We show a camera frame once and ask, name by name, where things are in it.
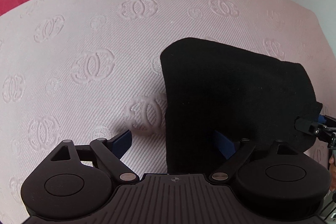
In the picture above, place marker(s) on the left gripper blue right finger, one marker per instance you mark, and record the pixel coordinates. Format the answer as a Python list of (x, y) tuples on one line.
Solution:
[(225, 146)]

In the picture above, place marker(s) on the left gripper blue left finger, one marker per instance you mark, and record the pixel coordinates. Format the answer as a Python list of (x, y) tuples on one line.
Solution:
[(119, 144)]

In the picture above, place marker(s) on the black pants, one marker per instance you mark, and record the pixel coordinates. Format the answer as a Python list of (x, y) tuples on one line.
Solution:
[(215, 90)]

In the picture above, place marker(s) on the right hand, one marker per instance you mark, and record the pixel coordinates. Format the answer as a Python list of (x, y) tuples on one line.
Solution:
[(332, 171)]

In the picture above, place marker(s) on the white embossed mattress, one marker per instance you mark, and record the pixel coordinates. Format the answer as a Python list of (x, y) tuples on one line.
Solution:
[(87, 69)]

